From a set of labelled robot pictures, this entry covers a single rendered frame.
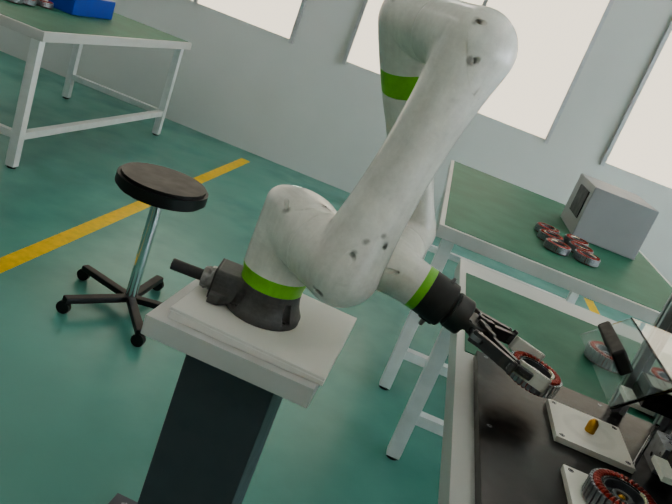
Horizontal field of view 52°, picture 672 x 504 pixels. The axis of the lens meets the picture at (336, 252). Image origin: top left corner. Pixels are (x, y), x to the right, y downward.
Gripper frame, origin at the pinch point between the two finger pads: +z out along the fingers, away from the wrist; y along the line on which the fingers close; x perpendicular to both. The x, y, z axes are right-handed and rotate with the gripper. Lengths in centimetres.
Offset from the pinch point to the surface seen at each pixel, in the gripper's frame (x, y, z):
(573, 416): -3.7, -0.1, 11.9
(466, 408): -11.8, 8.3, -7.6
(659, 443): 3.0, 4.1, 25.4
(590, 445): -3.3, 9.3, 13.7
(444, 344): -37, -86, 1
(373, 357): -88, -158, -5
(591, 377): -4.3, -34.3, 23.4
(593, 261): 3, -160, 43
